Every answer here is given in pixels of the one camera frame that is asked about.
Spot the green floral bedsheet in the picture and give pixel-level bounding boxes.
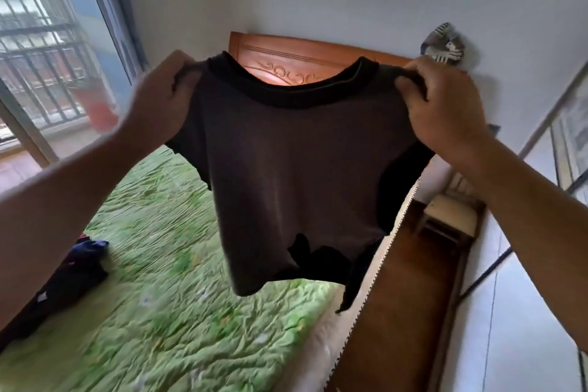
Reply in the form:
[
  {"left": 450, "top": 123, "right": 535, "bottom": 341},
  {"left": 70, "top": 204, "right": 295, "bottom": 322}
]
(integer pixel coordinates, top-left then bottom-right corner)
[{"left": 0, "top": 146, "right": 345, "bottom": 392}]

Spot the white sliding wardrobe door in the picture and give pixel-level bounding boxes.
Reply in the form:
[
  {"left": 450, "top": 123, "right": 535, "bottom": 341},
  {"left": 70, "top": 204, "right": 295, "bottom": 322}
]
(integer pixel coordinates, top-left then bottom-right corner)
[{"left": 459, "top": 65, "right": 588, "bottom": 392}]

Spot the sliding glass balcony door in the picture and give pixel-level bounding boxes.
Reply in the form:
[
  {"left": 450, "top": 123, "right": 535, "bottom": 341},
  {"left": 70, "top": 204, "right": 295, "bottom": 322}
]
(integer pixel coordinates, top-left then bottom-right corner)
[{"left": 0, "top": 0, "right": 143, "bottom": 167}]

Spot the person's left hand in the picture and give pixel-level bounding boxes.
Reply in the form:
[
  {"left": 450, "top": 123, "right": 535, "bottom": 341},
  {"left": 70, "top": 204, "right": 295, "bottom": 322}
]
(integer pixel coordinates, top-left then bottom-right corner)
[{"left": 117, "top": 49, "right": 203, "bottom": 149}]

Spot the blue shirt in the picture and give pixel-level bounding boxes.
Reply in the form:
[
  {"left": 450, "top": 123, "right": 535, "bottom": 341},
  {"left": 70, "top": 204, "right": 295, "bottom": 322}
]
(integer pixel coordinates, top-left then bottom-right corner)
[{"left": 66, "top": 239, "right": 111, "bottom": 276}]

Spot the red plant pot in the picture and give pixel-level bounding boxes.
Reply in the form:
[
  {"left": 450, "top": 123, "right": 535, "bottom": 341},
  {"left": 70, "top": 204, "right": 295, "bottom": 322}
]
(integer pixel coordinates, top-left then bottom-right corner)
[{"left": 69, "top": 79, "right": 121, "bottom": 132}]

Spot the blue curtain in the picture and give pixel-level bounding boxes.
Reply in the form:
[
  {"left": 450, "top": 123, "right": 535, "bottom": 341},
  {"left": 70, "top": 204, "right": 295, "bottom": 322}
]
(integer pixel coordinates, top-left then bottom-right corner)
[{"left": 99, "top": 0, "right": 150, "bottom": 71}]

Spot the brown fleece garment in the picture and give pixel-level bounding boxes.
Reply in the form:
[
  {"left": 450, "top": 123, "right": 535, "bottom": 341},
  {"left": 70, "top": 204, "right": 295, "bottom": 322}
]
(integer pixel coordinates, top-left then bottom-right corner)
[{"left": 0, "top": 263, "right": 109, "bottom": 349}]

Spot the metal balcony railing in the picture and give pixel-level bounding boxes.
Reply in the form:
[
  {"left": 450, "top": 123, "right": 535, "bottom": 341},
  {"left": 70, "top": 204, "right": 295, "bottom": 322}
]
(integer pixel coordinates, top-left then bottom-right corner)
[{"left": 0, "top": 24, "right": 100, "bottom": 130}]

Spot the dark grey t-shirt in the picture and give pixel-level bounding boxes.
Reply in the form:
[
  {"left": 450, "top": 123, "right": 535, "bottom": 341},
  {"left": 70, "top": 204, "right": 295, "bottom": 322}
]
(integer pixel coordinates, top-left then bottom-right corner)
[{"left": 165, "top": 50, "right": 435, "bottom": 314}]

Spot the small wooden chair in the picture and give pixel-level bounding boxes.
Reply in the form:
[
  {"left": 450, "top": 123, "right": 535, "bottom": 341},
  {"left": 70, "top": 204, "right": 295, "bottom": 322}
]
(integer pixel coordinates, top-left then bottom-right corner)
[{"left": 415, "top": 173, "right": 487, "bottom": 248}]

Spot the wooden wardrobe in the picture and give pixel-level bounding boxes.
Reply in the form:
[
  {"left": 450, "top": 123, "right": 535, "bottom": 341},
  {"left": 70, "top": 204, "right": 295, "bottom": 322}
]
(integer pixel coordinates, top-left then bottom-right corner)
[{"left": 457, "top": 61, "right": 588, "bottom": 392}]

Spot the wooden bed frame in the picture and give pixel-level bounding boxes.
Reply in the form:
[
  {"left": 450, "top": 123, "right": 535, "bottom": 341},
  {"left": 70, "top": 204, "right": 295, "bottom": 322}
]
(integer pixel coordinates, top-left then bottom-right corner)
[{"left": 228, "top": 32, "right": 417, "bottom": 87}]

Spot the person's right hand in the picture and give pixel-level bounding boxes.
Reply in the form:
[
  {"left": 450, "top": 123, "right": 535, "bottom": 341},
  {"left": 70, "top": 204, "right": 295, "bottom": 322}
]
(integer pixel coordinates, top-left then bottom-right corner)
[{"left": 394, "top": 56, "right": 490, "bottom": 163}]

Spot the person's left forearm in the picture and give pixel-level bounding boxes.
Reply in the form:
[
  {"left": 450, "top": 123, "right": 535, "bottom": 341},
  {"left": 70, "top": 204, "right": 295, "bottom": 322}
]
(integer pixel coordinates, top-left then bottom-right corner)
[{"left": 0, "top": 129, "right": 162, "bottom": 328}]

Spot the striped wall ornament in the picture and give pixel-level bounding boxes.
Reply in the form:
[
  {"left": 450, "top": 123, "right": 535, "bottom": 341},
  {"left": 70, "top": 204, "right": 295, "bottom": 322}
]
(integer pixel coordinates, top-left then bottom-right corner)
[{"left": 420, "top": 23, "right": 465, "bottom": 66}]

